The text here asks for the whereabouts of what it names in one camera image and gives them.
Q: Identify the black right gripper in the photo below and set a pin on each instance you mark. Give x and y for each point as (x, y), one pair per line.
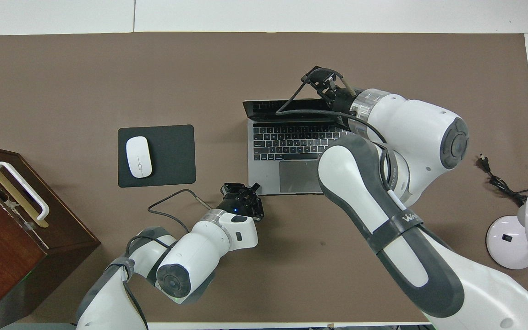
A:
(342, 101)

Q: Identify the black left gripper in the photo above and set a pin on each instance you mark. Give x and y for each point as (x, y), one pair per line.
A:
(239, 204)

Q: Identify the silver grey Apple laptop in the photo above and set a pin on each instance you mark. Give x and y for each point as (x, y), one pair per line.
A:
(268, 178)

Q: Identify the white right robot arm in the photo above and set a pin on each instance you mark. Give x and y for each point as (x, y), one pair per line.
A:
(383, 192)

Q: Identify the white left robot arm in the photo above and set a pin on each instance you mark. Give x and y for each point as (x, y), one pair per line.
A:
(190, 261)

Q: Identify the black mouse pad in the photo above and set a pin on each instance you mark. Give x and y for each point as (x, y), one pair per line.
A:
(172, 156)

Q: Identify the white computer mouse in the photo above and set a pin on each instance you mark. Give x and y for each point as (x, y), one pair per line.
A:
(139, 156)

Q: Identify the brown paper table cover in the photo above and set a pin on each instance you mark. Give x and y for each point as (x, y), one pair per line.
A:
(108, 68)

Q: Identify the white desk lamp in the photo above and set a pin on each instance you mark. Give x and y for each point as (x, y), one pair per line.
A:
(507, 243)

